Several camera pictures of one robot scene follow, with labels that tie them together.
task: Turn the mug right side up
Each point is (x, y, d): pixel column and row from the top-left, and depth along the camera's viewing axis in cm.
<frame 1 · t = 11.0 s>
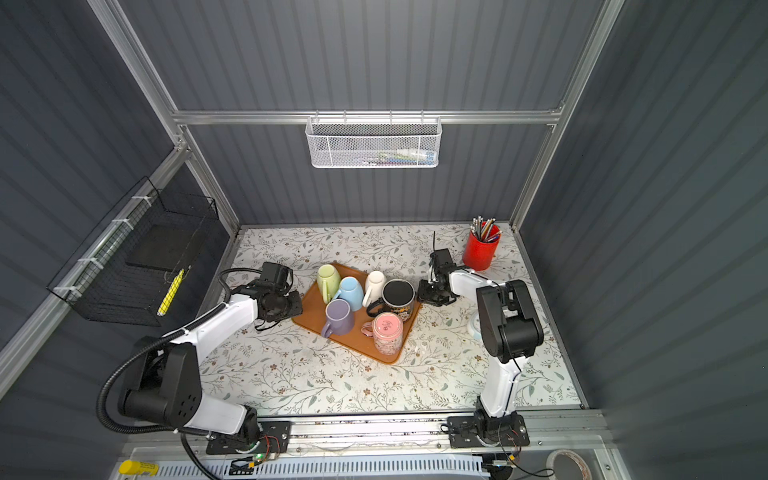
left hand: (295, 308, 90), fingers open
right hand: (424, 299, 99), fingers open
light green mug: (329, 279, 95), point 9 cm above the table
light blue mug: (351, 291, 92), point 10 cm above the table
white mug: (375, 285, 93), point 10 cm above the table
black patterned mug: (398, 297, 89), point 12 cm above the table
purple mug: (339, 318, 88), point 8 cm above the table
pink patterned mug: (387, 331, 82), point 12 cm above the table
red pen holder cup: (481, 246, 99), point 13 cm above the table

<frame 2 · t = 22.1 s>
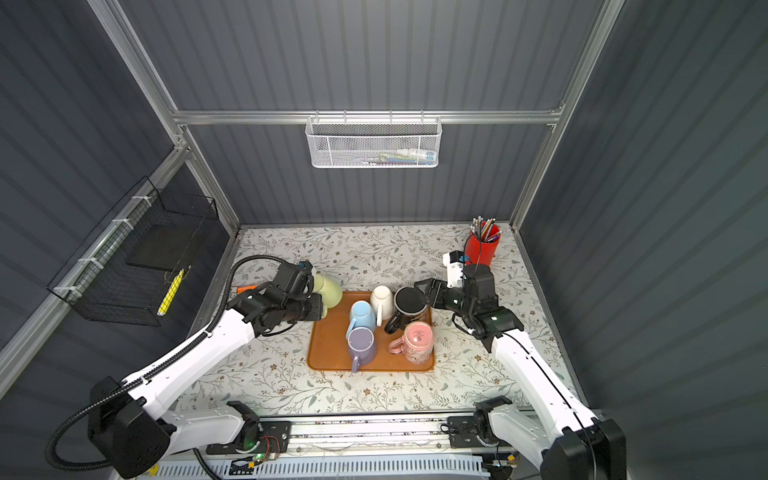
left hand: (321, 305, 81), fingers closed
right hand: (425, 288, 78), fingers open
light blue mug: (362, 314, 86), point 10 cm above the table
white mug: (382, 303, 91), point 9 cm above the table
black patterned mug: (410, 306, 87), point 12 cm above the table
purple mug: (361, 347, 82), point 8 cm above the table
pink patterned mug: (416, 343, 79), point 12 cm above the table
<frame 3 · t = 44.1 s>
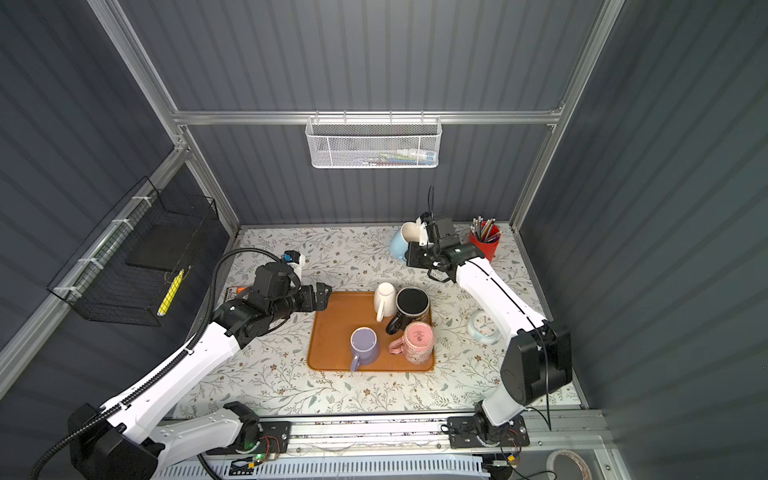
left hand: (316, 288, 78), fingers open
right hand: (409, 255, 84), fingers closed
light blue mug: (409, 232, 86), point 26 cm above the table
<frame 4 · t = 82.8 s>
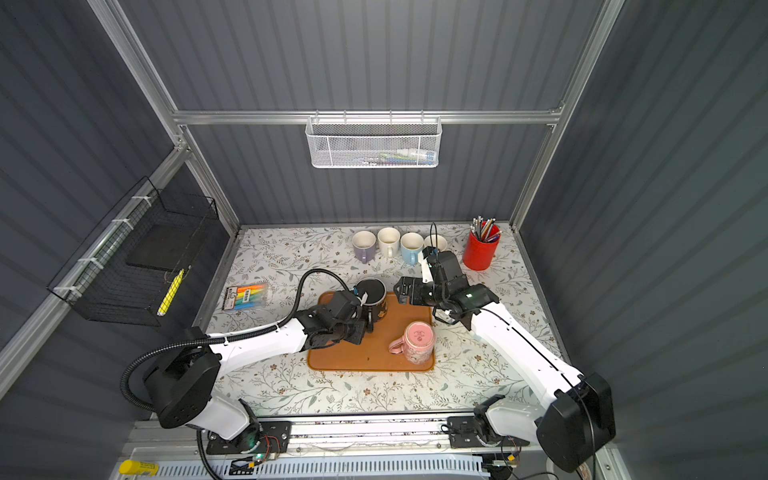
left hand: (365, 326, 87), fingers closed
right hand: (409, 290, 79), fingers open
light blue mug: (411, 244, 108), point 7 cm above the table
white mug: (388, 241, 107), point 9 cm above the table
black patterned mug: (375, 309, 89), point 9 cm above the table
purple mug: (364, 245, 110), point 5 cm above the table
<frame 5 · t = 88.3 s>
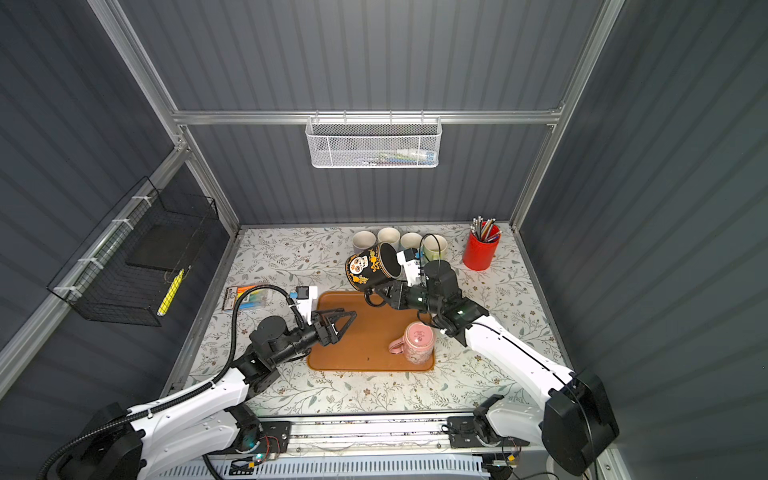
left hand: (350, 314, 73), fingers open
right hand: (379, 292, 74), fingers closed
black patterned mug: (370, 268, 72), point 30 cm above the table
